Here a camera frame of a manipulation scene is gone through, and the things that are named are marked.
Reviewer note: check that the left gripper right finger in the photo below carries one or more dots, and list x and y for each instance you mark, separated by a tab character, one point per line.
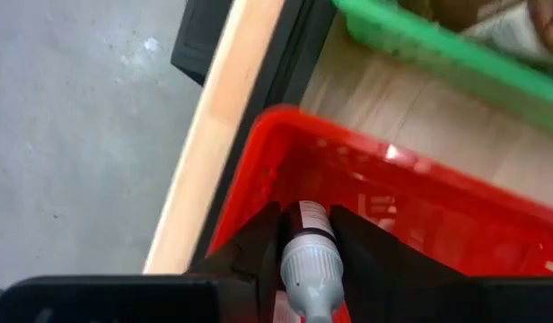
375	278

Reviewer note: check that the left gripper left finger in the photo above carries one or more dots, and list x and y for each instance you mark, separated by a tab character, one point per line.
258	255

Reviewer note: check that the small dark red dropper bottle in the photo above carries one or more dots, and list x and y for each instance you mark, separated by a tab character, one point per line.
310	269

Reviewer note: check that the spice jar with black lid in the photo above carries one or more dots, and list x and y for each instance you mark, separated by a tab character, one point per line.
505	31

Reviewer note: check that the red plastic basket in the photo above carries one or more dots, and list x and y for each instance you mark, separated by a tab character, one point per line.
438	215

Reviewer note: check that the black clamp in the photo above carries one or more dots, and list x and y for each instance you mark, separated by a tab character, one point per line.
200	40

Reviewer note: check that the green plastic basket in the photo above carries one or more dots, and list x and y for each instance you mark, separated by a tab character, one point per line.
438	54

